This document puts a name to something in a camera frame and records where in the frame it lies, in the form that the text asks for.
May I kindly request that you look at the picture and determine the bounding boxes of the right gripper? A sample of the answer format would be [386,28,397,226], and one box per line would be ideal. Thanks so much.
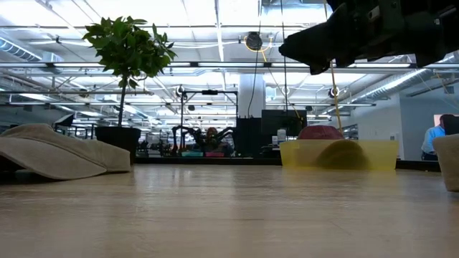
[278,0,408,75]

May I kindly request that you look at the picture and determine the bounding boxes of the maroon baseball cap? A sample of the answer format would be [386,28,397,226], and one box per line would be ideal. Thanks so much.
[311,139,370,171]
[297,125,345,140]

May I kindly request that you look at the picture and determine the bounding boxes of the tan baseball cap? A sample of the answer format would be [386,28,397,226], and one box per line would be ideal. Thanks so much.
[0,123,132,181]
[432,134,459,194]

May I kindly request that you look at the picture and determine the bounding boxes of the black monitor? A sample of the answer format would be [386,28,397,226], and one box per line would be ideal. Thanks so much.
[260,109,308,139]

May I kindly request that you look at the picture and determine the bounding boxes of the yellow plastic bin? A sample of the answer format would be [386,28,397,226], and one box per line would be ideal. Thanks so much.
[279,139,399,171]

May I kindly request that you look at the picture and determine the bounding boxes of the black cabinet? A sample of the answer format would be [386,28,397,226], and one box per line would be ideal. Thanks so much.
[235,117,262,158]

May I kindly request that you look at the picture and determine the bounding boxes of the person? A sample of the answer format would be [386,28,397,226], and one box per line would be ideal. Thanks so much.
[421,113,456,161]
[204,127,220,144]

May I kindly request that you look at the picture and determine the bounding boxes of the distant black robot arms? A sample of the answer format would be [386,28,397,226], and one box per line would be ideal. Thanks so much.
[171,125,237,152]

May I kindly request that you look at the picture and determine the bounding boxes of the green plant in black pot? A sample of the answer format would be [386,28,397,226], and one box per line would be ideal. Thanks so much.
[82,16,178,166]

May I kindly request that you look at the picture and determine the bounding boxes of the black hanging cable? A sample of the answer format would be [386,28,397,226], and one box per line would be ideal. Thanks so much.
[280,0,288,112]
[247,49,260,119]

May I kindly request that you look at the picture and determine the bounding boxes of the yellow cable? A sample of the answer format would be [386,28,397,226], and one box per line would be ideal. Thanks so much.
[321,0,345,133]

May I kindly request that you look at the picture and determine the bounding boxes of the black ceiling cable reel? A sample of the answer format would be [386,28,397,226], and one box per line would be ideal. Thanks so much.
[245,31,264,52]

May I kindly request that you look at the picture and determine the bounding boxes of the black frame stand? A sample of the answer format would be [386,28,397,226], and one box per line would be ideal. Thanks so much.
[181,89,240,119]

